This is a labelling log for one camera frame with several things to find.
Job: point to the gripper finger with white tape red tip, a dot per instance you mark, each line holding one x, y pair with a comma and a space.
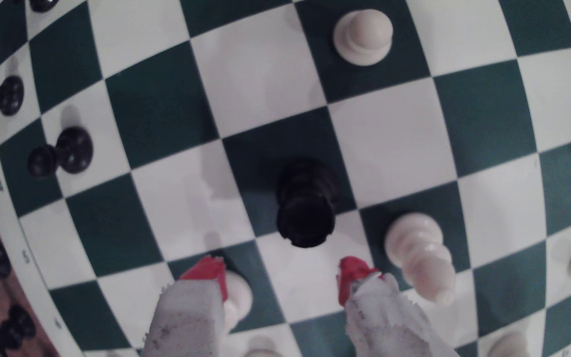
186, 317
384, 317

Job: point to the white chess rook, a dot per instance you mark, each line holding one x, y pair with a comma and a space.
508, 347

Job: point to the green white chessboard mat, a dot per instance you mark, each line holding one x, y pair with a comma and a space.
260, 74

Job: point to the white chess bishop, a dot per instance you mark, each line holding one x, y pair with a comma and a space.
419, 253

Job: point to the white chess knight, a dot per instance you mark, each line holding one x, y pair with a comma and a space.
240, 297

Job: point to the black chess rook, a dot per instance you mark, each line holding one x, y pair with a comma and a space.
305, 203

